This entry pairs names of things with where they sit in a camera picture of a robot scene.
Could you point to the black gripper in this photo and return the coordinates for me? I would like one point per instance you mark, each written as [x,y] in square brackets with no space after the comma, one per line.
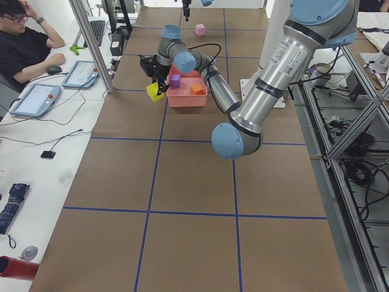
[158,73]
[186,6]

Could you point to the yellow foam block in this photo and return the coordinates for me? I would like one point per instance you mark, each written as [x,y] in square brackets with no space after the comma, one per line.
[151,90]

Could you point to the purple foam block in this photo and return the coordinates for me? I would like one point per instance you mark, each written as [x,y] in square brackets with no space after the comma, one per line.
[175,81]

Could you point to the pink foam block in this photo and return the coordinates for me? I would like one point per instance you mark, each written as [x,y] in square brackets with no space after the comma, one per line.
[200,29]

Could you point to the orange foam block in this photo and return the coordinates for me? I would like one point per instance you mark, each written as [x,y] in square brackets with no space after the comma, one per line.
[196,89]

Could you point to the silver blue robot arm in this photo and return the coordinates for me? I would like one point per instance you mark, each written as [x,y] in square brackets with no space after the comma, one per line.
[307,26]

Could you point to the pink plastic bin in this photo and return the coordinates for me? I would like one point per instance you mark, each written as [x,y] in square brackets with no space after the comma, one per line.
[182,96]

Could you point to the blue tape grid lines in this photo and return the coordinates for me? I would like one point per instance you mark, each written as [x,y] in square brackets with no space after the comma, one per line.
[191,213]

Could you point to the far teach pendant tablet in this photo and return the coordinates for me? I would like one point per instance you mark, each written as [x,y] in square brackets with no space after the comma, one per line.
[82,75]

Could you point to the teach pendant tablet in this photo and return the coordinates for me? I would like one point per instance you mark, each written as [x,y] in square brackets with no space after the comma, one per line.
[37,100]
[82,75]

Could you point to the black keyboard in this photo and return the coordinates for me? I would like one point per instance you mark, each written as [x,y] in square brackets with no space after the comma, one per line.
[98,28]

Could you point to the green plastic clamp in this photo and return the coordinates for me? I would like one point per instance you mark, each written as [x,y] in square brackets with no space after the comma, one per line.
[75,48]

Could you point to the black computer mouse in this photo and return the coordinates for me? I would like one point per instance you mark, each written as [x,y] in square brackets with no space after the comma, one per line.
[54,70]

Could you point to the brown paper table cover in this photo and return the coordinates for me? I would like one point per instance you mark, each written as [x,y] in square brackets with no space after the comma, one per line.
[191,182]

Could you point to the near teach pendant tablet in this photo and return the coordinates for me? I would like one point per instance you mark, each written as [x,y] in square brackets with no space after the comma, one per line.
[37,100]

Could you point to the small black box device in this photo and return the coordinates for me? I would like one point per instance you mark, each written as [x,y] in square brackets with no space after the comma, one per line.
[48,154]

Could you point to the seated person in black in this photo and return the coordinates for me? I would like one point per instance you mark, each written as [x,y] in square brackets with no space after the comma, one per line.
[26,41]

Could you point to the folded blue umbrella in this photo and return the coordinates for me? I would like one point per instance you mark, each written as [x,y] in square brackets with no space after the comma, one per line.
[17,195]

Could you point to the red cylinder bottle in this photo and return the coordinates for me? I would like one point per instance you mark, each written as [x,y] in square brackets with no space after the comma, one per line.
[18,269]

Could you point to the aluminium frame post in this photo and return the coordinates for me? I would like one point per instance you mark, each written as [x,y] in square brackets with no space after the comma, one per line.
[85,27]

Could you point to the aluminium truss frame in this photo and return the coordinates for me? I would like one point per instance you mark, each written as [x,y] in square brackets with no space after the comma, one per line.
[345,97]

